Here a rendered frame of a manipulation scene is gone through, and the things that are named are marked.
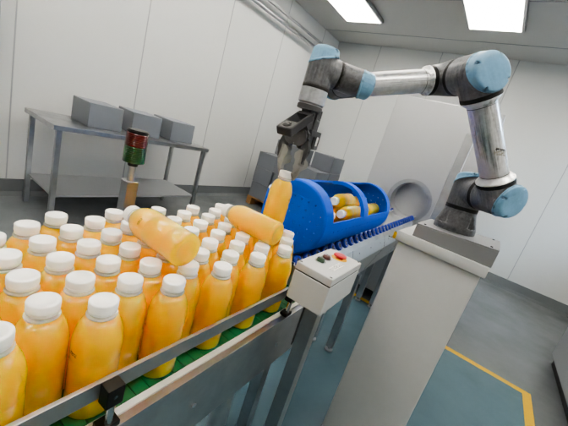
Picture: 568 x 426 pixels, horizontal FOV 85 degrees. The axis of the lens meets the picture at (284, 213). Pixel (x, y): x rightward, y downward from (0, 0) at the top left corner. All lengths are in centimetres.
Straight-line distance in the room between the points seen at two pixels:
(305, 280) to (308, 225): 40
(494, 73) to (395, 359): 106
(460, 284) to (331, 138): 593
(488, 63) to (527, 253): 526
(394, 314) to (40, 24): 379
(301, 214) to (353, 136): 569
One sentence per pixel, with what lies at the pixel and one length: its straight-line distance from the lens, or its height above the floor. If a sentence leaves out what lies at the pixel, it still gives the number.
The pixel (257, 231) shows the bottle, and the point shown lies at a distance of 83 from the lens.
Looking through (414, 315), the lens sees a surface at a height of 86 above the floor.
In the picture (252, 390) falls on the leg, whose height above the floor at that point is 32.
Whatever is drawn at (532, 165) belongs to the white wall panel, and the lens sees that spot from 617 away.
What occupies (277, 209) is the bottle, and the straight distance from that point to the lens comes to 90.
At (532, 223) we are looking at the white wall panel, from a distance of 617.
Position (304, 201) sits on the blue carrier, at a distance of 114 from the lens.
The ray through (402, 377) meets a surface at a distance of 147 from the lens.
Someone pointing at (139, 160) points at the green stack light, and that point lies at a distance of 106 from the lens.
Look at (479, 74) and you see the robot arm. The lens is 110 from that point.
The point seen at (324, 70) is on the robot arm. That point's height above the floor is 156.
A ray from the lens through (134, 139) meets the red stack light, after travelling 104.
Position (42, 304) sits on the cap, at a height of 109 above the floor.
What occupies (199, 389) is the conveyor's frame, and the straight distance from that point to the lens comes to 75.
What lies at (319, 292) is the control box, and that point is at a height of 106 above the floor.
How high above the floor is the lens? 139
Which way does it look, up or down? 15 degrees down
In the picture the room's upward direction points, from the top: 17 degrees clockwise
